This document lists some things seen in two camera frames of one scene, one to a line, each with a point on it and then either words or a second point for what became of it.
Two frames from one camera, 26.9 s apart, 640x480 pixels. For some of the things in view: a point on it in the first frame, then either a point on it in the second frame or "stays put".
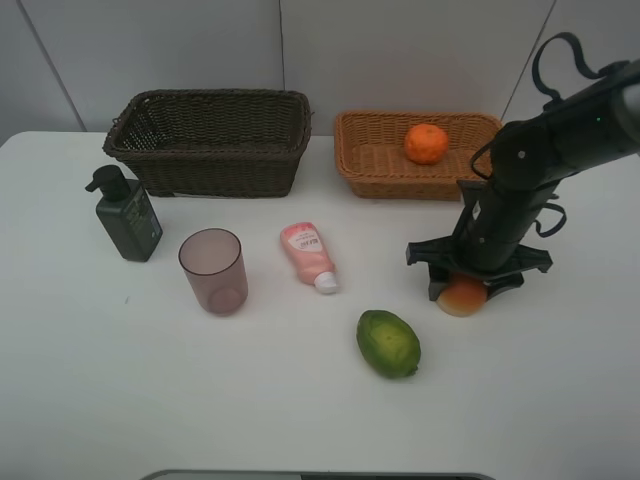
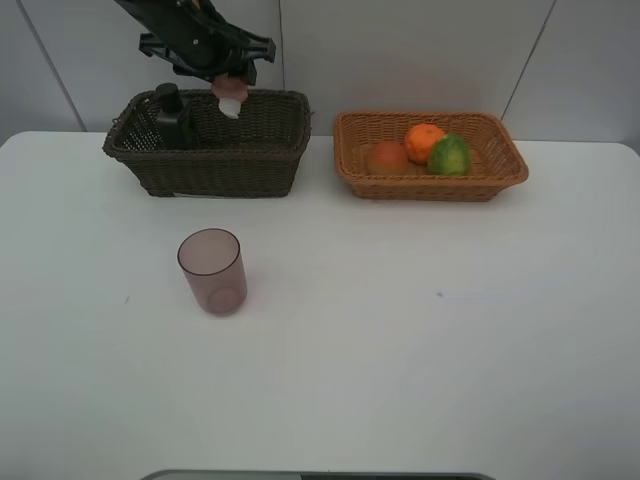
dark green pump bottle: [126, 214] to [176, 119]
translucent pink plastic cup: [214, 265] stays put
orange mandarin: [426, 143] stays put
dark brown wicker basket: [214, 142] stays put
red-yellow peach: [463, 298] to [387, 158]
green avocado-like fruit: [388, 344] to [450, 155]
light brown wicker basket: [371, 153] stays put
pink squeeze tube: [311, 256] to [230, 92]
